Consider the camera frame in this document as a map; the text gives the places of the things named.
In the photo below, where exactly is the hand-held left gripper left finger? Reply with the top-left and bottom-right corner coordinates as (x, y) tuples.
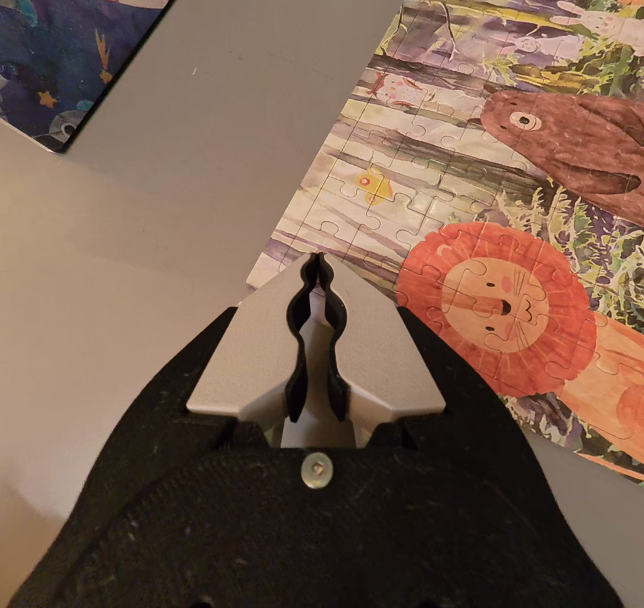
(186, 253), (320, 424)

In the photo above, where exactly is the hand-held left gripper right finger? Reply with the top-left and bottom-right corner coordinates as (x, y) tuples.
(319, 255), (447, 428)

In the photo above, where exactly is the forest animal jigsaw puzzle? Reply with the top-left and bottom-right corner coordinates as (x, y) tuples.
(246, 0), (644, 485)

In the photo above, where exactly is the illustrated puzzle box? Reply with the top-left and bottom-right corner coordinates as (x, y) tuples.
(0, 0), (202, 155)

